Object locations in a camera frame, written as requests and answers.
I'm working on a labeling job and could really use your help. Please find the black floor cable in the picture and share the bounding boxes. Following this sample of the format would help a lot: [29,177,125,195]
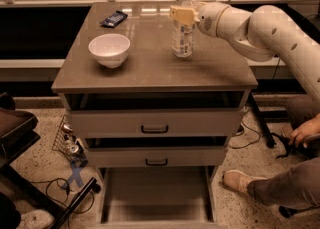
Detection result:
[30,177,96,215]
[228,119,262,150]

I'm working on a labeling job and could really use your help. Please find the tan shoe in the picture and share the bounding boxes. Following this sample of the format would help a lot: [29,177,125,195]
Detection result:
[222,170,264,194]

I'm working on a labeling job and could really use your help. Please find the person's leg brown trousers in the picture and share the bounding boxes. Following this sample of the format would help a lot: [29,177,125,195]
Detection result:
[247,157,320,209]

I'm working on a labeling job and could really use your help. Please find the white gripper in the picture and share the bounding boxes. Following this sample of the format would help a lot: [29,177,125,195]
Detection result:
[170,2,240,39]

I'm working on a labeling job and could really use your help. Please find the clear plastic bottle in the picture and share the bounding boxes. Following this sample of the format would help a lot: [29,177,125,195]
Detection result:
[172,0,195,58]

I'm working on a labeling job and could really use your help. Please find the wire basket with cans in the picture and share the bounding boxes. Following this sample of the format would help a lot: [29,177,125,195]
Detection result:
[52,116,86,162]

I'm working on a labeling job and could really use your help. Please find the dark chair left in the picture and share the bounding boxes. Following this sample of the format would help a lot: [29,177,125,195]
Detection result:
[0,92,62,229]

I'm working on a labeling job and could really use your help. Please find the top drawer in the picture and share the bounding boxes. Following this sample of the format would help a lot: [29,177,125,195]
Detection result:
[62,91,248,138]

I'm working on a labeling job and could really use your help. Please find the white shoe bottom left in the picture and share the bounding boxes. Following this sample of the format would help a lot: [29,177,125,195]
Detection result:
[17,209,54,229]

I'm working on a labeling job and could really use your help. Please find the grey drawer cabinet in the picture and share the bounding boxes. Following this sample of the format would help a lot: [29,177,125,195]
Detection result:
[51,0,259,229]

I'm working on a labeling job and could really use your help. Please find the blue snack packet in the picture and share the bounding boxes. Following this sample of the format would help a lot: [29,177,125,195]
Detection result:
[101,11,128,28]

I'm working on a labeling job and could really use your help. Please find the middle drawer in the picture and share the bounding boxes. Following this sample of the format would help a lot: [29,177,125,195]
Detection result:
[85,136,227,168]

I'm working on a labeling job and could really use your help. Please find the open bottom drawer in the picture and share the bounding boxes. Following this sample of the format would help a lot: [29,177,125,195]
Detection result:
[97,167,216,229]

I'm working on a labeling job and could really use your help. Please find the black floor cable right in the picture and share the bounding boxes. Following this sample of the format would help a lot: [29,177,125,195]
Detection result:
[228,119,262,150]

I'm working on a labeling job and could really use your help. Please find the white bowl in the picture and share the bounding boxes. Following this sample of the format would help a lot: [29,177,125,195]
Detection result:
[88,34,131,68]

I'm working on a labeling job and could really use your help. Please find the black tripod leg left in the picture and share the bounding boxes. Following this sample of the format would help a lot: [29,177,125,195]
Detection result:
[50,177,101,229]

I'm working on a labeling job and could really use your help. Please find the person's hand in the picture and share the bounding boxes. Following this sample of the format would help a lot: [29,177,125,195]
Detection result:
[289,114,320,147]

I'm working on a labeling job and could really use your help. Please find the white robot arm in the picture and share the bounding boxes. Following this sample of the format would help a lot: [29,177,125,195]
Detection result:
[170,2,320,101]

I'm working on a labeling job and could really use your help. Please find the black stand leg right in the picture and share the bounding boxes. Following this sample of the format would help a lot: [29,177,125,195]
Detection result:
[248,94,275,148]

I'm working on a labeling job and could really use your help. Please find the black floor cable left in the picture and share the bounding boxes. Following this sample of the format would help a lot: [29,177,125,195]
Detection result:
[30,177,96,215]

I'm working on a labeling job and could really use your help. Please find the blue tape cross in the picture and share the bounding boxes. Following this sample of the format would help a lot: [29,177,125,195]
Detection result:
[64,160,88,187]

